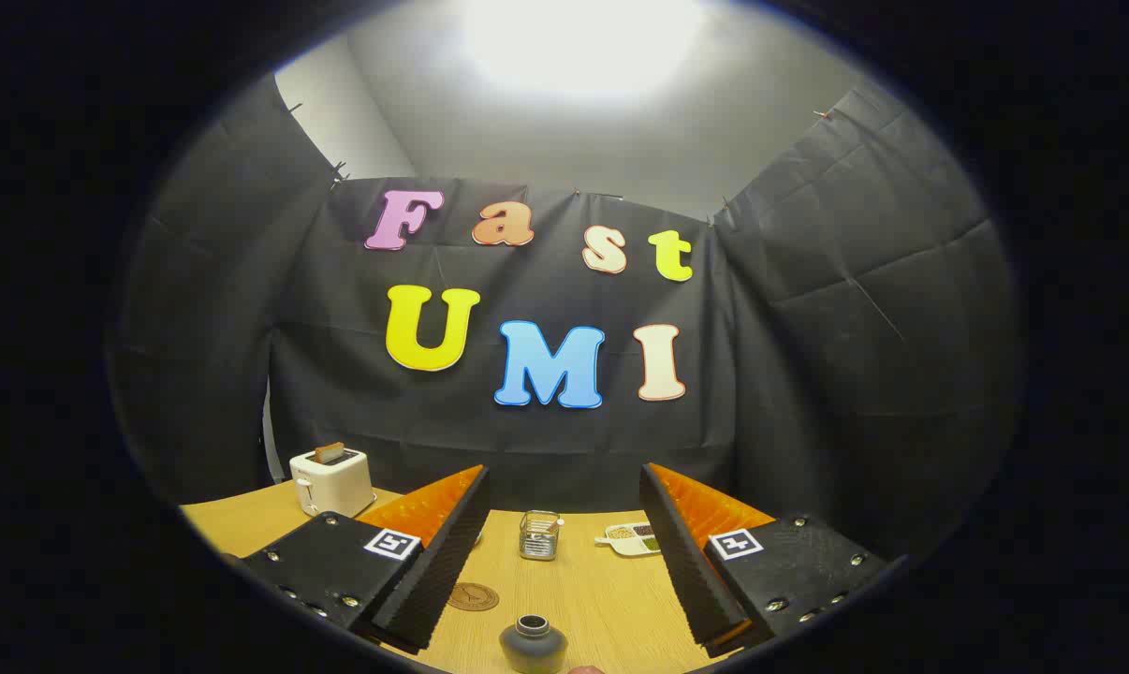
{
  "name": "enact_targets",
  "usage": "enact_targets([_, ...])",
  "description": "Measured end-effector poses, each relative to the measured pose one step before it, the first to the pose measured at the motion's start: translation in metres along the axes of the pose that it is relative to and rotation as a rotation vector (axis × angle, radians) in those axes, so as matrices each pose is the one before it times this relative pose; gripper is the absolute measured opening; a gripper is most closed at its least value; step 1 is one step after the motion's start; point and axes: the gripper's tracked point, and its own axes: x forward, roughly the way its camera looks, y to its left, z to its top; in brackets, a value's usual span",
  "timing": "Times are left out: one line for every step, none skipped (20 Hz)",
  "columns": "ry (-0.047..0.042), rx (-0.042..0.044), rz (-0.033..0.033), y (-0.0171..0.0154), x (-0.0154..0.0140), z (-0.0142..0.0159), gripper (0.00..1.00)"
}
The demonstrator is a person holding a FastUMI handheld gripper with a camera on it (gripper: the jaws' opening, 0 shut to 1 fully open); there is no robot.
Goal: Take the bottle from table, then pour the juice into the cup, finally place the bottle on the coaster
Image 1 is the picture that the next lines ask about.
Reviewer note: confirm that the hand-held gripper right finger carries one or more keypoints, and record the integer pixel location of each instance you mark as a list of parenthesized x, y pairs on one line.
[(681, 562)]

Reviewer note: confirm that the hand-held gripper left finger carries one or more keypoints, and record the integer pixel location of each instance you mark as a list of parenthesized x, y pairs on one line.
[(438, 562)]

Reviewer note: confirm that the round wooden coaster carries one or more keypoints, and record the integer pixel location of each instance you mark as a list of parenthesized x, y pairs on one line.
[(473, 596)]

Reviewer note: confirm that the silver bottle with green label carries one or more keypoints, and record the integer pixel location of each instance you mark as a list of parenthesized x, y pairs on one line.
[(533, 648)]

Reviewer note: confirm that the white divided dish with beans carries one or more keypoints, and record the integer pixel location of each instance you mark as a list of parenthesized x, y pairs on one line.
[(632, 540)]

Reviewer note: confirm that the wooden table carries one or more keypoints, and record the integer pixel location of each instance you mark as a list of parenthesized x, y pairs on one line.
[(593, 599)]

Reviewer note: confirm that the white toaster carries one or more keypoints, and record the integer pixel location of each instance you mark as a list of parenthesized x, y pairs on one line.
[(332, 487)]

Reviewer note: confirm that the toast slice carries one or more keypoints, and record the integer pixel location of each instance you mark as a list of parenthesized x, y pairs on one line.
[(329, 453)]

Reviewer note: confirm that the black backdrop cloth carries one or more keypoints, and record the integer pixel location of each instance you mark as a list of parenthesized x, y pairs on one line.
[(808, 356)]

